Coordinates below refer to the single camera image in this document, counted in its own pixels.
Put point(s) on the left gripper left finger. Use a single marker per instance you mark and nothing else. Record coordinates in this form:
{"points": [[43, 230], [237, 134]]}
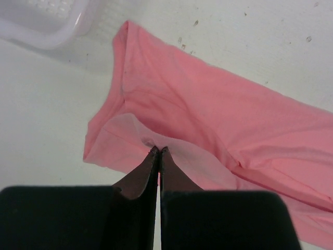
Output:
{"points": [[118, 216]]}

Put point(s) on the pink t shirt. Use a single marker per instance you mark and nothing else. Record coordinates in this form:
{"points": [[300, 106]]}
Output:
{"points": [[225, 132]]}

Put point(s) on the white plastic basket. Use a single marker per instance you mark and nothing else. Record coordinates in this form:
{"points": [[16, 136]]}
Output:
{"points": [[46, 24]]}

